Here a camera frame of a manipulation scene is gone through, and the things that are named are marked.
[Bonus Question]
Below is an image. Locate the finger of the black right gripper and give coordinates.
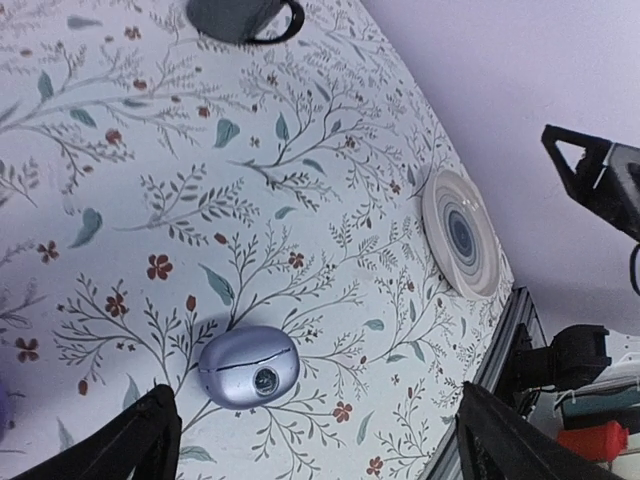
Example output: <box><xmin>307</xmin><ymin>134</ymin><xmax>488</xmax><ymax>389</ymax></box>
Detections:
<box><xmin>541</xmin><ymin>124</ymin><xmax>612</xmax><ymax>210</ymax></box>

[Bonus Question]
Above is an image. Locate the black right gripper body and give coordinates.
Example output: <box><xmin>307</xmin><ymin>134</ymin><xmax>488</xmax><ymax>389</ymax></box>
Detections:
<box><xmin>576</xmin><ymin>142</ymin><xmax>639</xmax><ymax>241</ymax></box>

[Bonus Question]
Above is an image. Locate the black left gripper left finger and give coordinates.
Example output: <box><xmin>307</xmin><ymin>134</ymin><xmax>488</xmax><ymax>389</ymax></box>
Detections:
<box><xmin>16</xmin><ymin>384</ymin><xmax>182</xmax><ymax>480</ymax></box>

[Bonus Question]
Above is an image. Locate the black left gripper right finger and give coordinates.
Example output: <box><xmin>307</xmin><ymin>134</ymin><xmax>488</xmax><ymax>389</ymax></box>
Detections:
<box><xmin>456</xmin><ymin>382</ymin><xmax>618</xmax><ymax>479</ymax></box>

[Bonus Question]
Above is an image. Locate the dark purple earbud case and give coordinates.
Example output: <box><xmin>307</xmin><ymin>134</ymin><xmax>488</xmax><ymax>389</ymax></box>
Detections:
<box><xmin>197</xmin><ymin>326</ymin><xmax>300</xmax><ymax>410</ymax></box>

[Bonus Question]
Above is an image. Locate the light purple round earbud case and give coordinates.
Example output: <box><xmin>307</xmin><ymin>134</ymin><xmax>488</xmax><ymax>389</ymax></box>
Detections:
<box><xmin>0</xmin><ymin>383</ymin><xmax>12</xmax><ymax>440</ymax></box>

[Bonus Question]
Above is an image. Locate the red plastic container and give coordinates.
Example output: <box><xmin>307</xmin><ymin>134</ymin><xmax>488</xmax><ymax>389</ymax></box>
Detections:
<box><xmin>556</xmin><ymin>421</ymin><xmax>630</xmax><ymax>463</ymax></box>

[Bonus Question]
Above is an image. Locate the swirl patterned glass plate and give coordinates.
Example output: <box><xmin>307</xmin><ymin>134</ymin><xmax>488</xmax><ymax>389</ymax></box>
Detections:
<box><xmin>421</xmin><ymin>169</ymin><xmax>500</xmax><ymax>301</ymax></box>

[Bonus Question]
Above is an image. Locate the floral patterned table mat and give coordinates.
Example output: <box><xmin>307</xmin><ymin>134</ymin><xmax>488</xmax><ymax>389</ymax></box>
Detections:
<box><xmin>1</xmin><ymin>1</ymin><xmax>513</xmax><ymax>479</ymax></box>

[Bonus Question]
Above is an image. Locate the dark grey ceramic mug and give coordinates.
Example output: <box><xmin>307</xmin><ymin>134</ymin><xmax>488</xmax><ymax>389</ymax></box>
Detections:
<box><xmin>185</xmin><ymin>0</ymin><xmax>305</xmax><ymax>45</ymax></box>

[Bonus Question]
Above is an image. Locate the aluminium front rail frame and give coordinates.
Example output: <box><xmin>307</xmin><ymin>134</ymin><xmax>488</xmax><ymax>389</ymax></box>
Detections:
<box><xmin>418</xmin><ymin>287</ymin><xmax>546</xmax><ymax>480</ymax></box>

